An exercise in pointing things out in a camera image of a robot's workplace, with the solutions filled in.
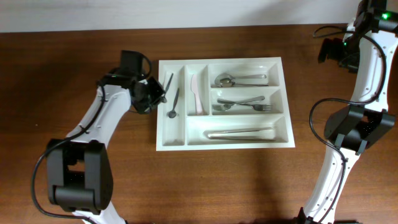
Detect silver fork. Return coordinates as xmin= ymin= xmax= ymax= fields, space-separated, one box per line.
xmin=212 ymin=96 xmax=265 ymax=111
xmin=217 ymin=99 xmax=272 ymax=111

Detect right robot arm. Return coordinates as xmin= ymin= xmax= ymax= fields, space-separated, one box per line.
xmin=294 ymin=0 xmax=397 ymax=224

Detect silver teaspoon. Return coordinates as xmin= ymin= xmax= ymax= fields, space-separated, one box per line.
xmin=167 ymin=88 xmax=180 ymax=119

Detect long metal tweezers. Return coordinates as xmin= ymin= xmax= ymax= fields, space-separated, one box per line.
xmin=203 ymin=128 xmax=275 ymax=141

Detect white plastic cutlery tray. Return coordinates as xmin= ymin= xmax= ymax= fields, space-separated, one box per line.
xmin=156 ymin=57 xmax=295 ymax=151

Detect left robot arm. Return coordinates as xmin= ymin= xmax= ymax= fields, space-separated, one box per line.
xmin=42 ymin=50 xmax=165 ymax=223

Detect pink plastic knife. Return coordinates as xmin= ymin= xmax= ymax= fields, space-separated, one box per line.
xmin=190 ymin=74 xmax=203 ymax=115

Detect silver tablespoon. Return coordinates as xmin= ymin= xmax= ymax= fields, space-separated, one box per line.
xmin=215 ymin=73 xmax=267 ymax=84
xmin=217 ymin=80 xmax=267 ymax=88

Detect small dark teaspoon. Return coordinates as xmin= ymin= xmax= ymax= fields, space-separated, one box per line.
xmin=162 ymin=73 xmax=174 ymax=103

